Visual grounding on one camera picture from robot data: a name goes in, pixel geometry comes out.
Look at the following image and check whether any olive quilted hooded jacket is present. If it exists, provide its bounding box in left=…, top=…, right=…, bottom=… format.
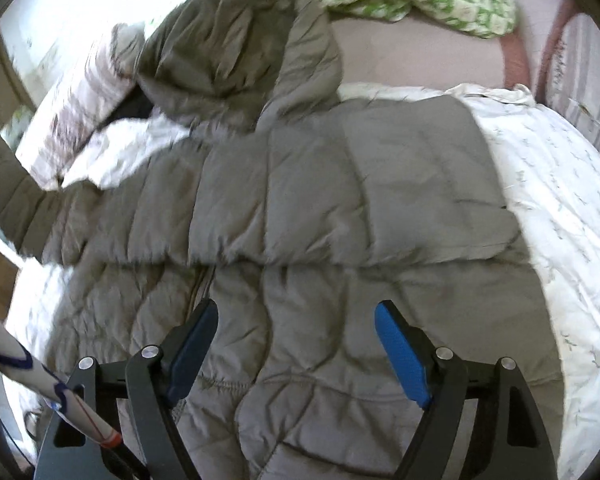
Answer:
left=0, top=0, right=565, bottom=479

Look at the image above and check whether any white patterned sleeve forearm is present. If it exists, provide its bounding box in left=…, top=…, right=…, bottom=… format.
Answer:
left=0, top=321, right=122, bottom=448

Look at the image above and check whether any white leaf-print duvet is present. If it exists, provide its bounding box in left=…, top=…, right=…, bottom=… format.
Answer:
left=6, top=84, right=600, bottom=479

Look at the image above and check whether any striped floral pillow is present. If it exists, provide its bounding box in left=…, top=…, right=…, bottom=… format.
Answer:
left=16, top=23, right=145, bottom=188

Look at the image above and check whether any striped floral side cushion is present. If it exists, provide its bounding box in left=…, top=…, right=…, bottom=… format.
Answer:
left=546, top=13, right=600, bottom=152

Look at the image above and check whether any pink bed sheet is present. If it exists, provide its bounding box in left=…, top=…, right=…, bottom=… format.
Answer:
left=332, top=15, right=505, bottom=90

